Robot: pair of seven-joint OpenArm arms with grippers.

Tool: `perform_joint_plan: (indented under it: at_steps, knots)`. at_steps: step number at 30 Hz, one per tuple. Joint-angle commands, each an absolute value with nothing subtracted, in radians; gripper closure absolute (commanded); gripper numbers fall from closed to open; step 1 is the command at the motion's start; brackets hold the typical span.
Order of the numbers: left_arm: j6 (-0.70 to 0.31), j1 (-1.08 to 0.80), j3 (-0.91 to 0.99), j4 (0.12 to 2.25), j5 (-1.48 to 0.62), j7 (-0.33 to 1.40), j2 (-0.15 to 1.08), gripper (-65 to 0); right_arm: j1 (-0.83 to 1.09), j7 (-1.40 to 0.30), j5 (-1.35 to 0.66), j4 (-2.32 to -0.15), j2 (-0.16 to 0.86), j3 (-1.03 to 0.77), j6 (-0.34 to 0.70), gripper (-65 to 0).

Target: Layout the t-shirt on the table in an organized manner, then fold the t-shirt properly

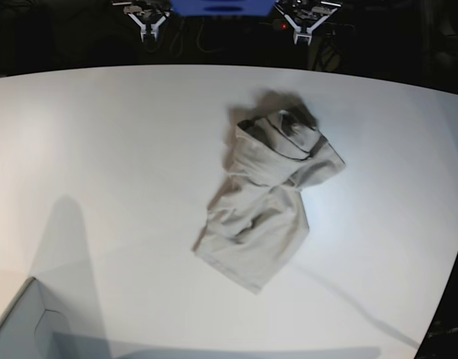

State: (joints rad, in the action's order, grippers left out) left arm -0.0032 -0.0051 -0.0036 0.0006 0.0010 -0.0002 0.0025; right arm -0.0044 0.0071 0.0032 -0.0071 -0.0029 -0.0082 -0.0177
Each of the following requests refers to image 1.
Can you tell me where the blue plastic bin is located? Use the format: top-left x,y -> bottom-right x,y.
170,0 -> 275,16

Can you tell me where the beige t-shirt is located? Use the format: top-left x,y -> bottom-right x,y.
193,91 -> 345,293

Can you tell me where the grey cardboard box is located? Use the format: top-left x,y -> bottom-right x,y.
0,277 -> 78,359

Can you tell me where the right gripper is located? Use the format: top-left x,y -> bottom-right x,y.
112,0 -> 171,41

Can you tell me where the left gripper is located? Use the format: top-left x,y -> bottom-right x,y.
274,0 -> 341,46

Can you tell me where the black power strip red light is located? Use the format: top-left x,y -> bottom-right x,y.
259,20 -> 357,32

